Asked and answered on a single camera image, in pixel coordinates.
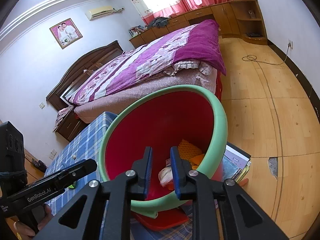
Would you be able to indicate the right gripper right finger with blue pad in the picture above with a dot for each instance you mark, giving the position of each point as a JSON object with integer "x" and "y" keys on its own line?
{"x": 220, "y": 209}

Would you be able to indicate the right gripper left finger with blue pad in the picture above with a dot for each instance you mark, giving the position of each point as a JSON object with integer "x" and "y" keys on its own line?
{"x": 102, "y": 210}

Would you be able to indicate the white foam net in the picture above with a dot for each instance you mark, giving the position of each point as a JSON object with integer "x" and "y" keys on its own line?
{"x": 165, "y": 177}

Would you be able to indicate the yellow foam net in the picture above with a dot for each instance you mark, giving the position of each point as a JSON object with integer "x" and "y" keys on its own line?
{"x": 187, "y": 150}

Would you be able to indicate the person's left hand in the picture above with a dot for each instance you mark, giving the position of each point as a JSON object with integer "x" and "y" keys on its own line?
{"x": 26, "y": 232}

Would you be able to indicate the black power strip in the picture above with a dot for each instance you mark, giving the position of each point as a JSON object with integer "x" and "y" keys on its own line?
{"x": 39, "y": 165}

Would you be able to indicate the stack of books under bin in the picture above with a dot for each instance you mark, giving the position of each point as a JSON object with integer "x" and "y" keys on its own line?
{"x": 235, "y": 162}

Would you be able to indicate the dark wooden nightstand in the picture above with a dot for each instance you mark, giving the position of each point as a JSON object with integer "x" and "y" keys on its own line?
{"x": 71, "y": 126}

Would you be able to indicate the clothes on nightstand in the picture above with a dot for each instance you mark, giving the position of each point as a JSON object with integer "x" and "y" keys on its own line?
{"x": 60, "y": 115}

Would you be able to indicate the red bin green rim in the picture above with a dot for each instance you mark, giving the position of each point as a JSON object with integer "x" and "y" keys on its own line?
{"x": 162, "y": 120}

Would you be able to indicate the dark wooden headboard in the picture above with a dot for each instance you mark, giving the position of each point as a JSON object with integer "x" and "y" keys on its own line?
{"x": 82, "y": 67}

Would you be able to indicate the bed with purple quilt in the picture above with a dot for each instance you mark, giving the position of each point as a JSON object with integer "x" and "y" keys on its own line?
{"x": 187, "y": 56}

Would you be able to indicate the framed wedding photo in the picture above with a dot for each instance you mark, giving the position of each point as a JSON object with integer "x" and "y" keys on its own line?
{"x": 65, "y": 33}

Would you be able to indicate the books on cabinet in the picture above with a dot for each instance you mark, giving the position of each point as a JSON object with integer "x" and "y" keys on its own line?
{"x": 134, "y": 31}

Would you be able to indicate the grey clothes pile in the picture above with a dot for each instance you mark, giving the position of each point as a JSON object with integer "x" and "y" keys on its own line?
{"x": 159, "y": 22}

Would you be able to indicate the wall air conditioner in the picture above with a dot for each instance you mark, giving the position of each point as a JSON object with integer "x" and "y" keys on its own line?
{"x": 98, "y": 12}

